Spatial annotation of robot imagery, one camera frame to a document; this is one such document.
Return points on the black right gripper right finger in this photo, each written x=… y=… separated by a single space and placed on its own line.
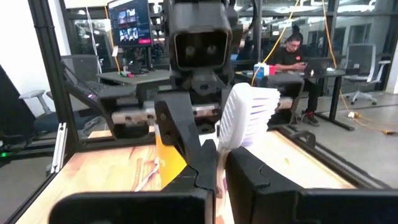
x=248 y=186

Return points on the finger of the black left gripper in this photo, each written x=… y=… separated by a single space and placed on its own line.
x=175 y=121

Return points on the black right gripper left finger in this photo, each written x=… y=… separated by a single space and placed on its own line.
x=206 y=174

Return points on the purple white toothbrush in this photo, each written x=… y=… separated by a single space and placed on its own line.
x=245 y=115

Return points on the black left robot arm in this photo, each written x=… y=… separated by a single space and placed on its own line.
x=239 y=37

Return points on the yellow cup with white lid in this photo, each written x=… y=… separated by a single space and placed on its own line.
x=169 y=165

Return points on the grey desk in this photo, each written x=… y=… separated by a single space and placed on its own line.
x=136 y=77

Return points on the white blue red carton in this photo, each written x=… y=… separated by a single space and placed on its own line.
x=264 y=70

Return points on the person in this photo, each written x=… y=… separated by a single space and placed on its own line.
x=292 y=56

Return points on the lit computer monitor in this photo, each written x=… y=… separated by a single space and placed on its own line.
x=130 y=23

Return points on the grey mesh chair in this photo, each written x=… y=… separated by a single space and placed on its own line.
x=81 y=67

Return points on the dark laptop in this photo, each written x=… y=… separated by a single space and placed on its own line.
x=315 y=65

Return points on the dark desk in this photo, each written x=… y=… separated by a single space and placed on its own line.
x=335 y=74

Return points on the white grey office chair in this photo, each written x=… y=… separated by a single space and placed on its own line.
x=360 y=68

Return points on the black office chair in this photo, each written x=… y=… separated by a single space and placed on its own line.
x=15 y=109

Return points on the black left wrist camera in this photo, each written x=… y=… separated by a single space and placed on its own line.
x=200 y=40

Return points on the aluminium profile bracket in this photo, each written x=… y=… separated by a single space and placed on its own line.
x=58 y=146

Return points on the black aluminium table frame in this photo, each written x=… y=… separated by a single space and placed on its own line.
x=51 y=62

